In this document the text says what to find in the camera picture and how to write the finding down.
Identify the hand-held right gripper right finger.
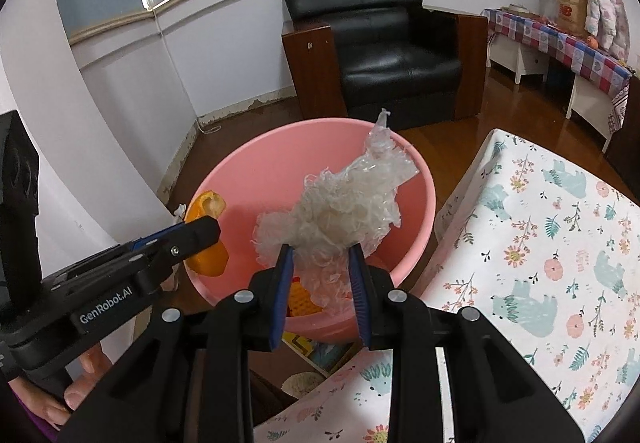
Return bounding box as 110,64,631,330
347,245,586,443

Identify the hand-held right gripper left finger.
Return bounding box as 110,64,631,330
59,243,296,443

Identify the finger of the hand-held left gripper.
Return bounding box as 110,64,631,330
131,217,222,291
127,222,190,254

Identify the yellow foam net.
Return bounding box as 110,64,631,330
289,275,326,319

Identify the orange peel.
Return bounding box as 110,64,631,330
184,190,230,278

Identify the clear crinkled plastic wrap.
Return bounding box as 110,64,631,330
252,108,421,319

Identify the pink plastic bucket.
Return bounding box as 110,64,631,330
185,118,436,343

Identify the person's left hand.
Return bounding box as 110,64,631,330
17,343,113,429

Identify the colourful printed box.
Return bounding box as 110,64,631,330
281,330,361,378

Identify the beige woven disc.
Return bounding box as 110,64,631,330
284,372,326,399

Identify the floral tablecloth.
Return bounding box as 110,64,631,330
252,128,640,443

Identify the white cabinet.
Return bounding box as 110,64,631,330
487,36,548,85
566,73,616,154

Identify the checkered tablecloth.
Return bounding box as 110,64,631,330
481,8,640,131

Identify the brown paper bag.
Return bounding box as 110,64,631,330
554,0,590,36

